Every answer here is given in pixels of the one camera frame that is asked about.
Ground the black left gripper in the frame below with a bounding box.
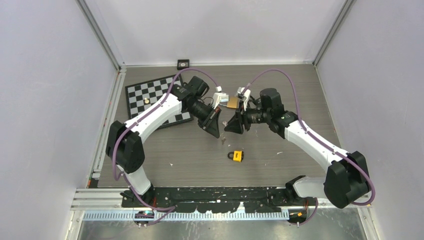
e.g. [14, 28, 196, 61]
[185, 100, 222, 139]

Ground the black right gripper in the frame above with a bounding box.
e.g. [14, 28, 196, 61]
[224, 100, 271, 135]

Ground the yellow small padlock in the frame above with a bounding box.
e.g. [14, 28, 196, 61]
[227, 150, 244, 163]

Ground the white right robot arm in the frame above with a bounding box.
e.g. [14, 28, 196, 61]
[224, 87, 372, 209]

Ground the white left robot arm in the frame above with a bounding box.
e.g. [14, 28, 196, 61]
[105, 76, 223, 207]

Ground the brass padlock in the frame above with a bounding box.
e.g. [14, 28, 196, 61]
[226, 96, 240, 109]

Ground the small black square box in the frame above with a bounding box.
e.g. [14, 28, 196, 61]
[176, 59, 190, 71]

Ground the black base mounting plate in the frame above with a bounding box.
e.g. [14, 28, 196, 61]
[120, 186, 316, 214]

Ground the black white chessboard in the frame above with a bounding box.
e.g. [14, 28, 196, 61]
[125, 75, 194, 129]

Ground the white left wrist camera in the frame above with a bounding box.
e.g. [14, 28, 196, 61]
[212, 86, 230, 109]

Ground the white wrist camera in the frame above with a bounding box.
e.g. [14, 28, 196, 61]
[212, 86, 230, 109]
[235, 87, 251, 110]

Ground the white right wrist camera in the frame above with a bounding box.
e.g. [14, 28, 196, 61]
[235, 87, 251, 110]

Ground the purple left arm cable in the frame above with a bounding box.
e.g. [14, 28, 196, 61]
[111, 68, 223, 227]

